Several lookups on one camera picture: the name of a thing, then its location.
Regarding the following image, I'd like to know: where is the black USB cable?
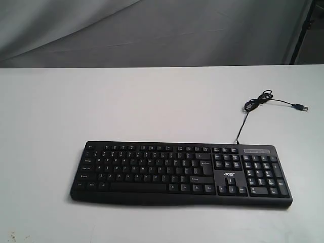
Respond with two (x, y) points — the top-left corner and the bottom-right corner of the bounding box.
(234, 90), (309, 146)

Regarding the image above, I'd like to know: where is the black metal stand pole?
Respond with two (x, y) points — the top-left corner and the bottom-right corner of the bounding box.
(290, 1), (323, 65)

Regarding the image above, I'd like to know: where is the black acer keyboard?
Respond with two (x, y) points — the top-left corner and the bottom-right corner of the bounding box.
(70, 141), (293, 208)

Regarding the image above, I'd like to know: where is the grey backdrop cloth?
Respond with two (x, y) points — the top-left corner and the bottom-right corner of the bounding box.
(1, 1), (314, 68)

